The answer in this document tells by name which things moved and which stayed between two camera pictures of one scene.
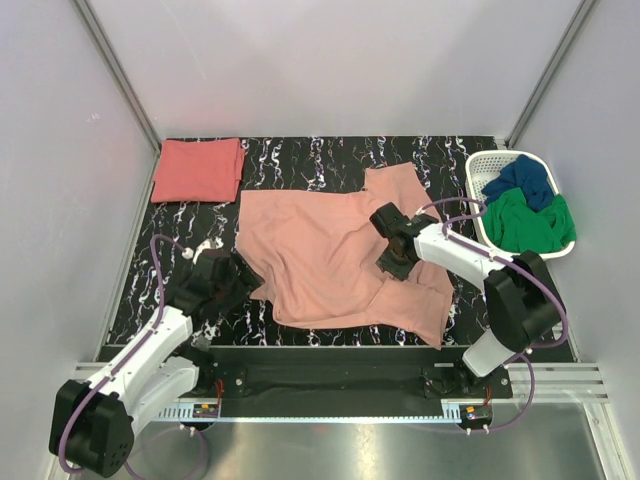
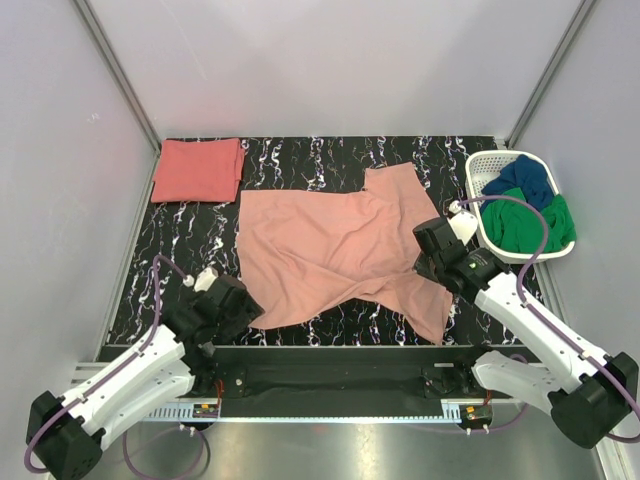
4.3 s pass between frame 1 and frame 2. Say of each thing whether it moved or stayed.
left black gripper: moved
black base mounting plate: stayed
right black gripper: moved
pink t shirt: moved
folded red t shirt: stayed
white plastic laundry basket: stayed
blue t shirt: stayed
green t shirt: stayed
